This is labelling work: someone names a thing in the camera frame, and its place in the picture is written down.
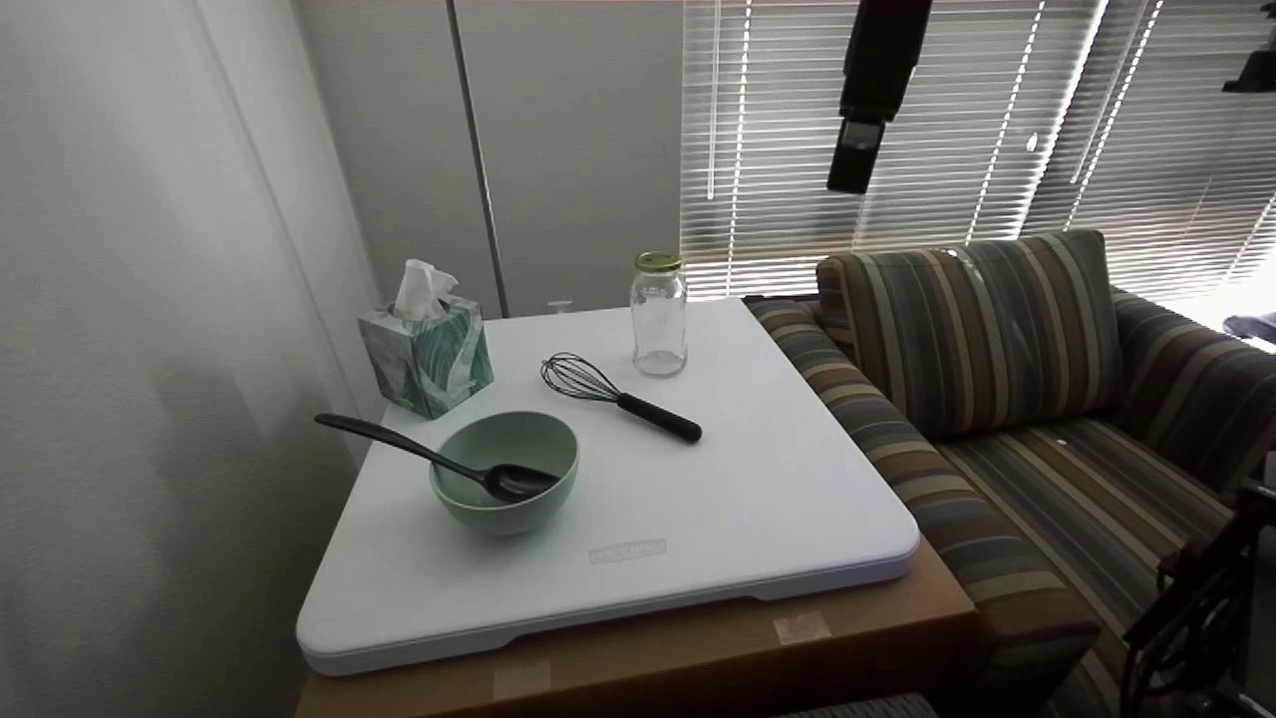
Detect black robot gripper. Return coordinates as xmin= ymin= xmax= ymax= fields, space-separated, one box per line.
xmin=826 ymin=0 xmax=938 ymax=200

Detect black plastic spoon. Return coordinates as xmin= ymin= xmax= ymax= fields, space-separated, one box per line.
xmin=309 ymin=410 xmax=560 ymax=506

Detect white window blind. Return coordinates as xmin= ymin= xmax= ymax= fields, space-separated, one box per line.
xmin=677 ymin=0 xmax=1276 ymax=334

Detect striped sofa cushion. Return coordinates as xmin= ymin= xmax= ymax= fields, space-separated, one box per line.
xmin=814 ymin=229 xmax=1122 ymax=447

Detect clear glass jar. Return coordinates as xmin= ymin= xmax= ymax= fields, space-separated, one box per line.
xmin=625 ymin=269 xmax=692 ymax=385

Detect striped fabric sofa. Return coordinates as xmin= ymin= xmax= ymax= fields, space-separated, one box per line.
xmin=741 ymin=284 xmax=1276 ymax=718

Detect black mounted device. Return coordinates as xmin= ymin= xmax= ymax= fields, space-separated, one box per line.
xmin=1221 ymin=0 xmax=1276 ymax=98

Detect dark blue object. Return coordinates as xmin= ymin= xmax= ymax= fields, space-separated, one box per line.
xmin=1221 ymin=313 xmax=1276 ymax=353

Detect white tissue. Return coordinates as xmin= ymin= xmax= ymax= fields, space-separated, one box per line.
xmin=385 ymin=256 xmax=461 ymax=330

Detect teal patterned tissue box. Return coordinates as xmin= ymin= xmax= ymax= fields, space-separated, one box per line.
xmin=356 ymin=296 xmax=496 ymax=422

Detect light green bowl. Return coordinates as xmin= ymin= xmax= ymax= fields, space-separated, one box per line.
xmin=427 ymin=407 xmax=580 ymax=543

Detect white board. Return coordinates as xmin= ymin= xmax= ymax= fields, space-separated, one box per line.
xmin=289 ymin=540 xmax=984 ymax=718

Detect black metal stand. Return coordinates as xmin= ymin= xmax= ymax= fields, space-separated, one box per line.
xmin=1119 ymin=480 xmax=1276 ymax=718

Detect black handled wire whisk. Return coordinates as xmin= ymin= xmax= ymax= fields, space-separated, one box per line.
xmin=536 ymin=346 xmax=706 ymax=447

